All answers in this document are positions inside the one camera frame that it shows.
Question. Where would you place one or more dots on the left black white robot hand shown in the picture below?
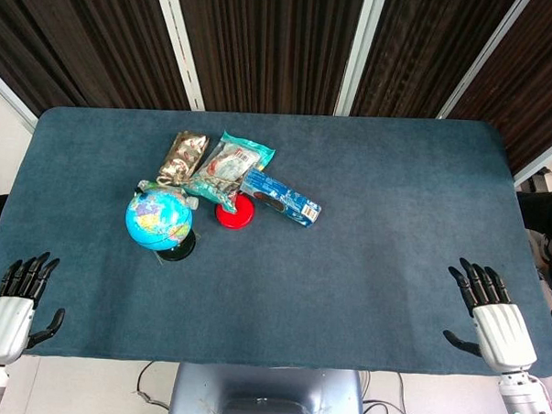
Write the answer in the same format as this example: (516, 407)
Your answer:
(3, 323)

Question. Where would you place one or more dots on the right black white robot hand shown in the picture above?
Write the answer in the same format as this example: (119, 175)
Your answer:
(504, 334)

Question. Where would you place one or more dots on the blue globe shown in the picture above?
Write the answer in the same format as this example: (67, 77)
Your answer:
(156, 215)

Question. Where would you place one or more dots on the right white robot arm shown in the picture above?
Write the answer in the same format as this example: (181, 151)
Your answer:
(521, 405)

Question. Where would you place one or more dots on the blue table cloth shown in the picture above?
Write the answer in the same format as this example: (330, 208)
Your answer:
(323, 273)

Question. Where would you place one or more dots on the grey robot torso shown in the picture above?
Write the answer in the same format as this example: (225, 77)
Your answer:
(268, 394)

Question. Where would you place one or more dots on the gold foil snack packet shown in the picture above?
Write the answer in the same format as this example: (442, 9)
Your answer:
(184, 155)

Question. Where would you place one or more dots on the red round lid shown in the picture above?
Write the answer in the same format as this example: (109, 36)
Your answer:
(239, 217)

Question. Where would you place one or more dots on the blue cookie box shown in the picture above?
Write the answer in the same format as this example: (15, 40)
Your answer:
(281, 198)

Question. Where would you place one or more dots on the teal clear snack packet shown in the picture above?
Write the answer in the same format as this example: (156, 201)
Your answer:
(227, 163)

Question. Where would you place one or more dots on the white partition post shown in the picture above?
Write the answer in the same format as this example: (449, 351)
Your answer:
(358, 55)
(541, 163)
(10, 99)
(481, 60)
(180, 47)

